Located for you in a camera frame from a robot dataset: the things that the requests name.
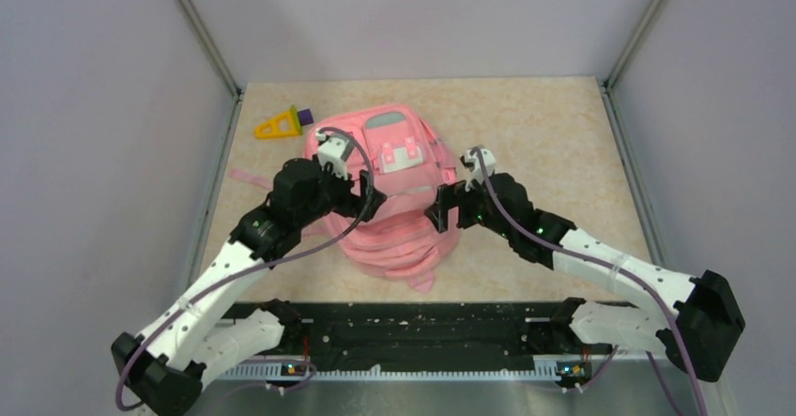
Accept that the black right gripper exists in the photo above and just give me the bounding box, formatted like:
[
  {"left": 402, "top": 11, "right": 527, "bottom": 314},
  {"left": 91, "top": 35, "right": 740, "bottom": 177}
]
[{"left": 425, "top": 178, "right": 514, "bottom": 239}]

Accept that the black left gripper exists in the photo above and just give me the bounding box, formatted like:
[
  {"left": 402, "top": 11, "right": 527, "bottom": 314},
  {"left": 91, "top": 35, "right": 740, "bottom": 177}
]
[{"left": 297, "top": 158, "right": 386, "bottom": 227}]

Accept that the pink student backpack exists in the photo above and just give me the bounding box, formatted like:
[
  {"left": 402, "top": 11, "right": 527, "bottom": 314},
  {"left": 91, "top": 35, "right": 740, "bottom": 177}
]
[{"left": 240, "top": 104, "right": 459, "bottom": 292}]

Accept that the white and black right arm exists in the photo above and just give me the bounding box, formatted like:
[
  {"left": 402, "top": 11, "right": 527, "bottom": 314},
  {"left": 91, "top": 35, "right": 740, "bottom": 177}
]
[{"left": 425, "top": 173, "right": 745, "bottom": 382}]

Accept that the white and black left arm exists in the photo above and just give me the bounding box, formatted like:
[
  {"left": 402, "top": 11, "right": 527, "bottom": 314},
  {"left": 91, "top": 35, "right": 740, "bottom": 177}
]
[{"left": 111, "top": 155, "right": 385, "bottom": 415}]

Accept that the yellow and purple toy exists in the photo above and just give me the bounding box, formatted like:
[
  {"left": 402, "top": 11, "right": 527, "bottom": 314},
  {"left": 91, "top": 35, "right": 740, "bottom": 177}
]
[{"left": 253, "top": 105, "right": 314, "bottom": 140}]

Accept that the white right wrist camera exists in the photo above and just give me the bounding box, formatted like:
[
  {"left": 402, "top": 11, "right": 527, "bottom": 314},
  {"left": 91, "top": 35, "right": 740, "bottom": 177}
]
[{"left": 460, "top": 146, "right": 496, "bottom": 191}]

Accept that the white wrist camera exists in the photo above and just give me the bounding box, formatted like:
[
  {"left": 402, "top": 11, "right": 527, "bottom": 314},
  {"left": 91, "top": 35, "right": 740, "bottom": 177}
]
[
  {"left": 460, "top": 146, "right": 496, "bottom": 191},
  {"left": 315, "top": 130, "right": 354, "bottom": 180}
]

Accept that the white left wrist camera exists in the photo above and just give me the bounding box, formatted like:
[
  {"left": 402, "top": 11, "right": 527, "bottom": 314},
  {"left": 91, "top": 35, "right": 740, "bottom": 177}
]
[{"left": 315, "top": 130, "right": 354, "bottom": 180}]

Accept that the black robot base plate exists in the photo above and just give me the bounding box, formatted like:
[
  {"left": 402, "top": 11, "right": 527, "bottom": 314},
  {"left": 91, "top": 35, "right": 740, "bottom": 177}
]
[{"left": 258, "top": 299, "right": 613, "bottom": 373}]

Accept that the aluminium frame rail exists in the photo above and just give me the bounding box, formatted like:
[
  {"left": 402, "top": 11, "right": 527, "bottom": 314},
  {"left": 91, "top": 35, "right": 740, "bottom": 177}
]
[{"left": 133, "top": 316, "right": 735, "bottom": 416}]

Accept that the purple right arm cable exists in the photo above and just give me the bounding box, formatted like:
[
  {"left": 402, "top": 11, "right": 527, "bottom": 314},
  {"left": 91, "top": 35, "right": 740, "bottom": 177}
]
[{"left": 469, "top": 146, "right": 711, "bottom": 416}]

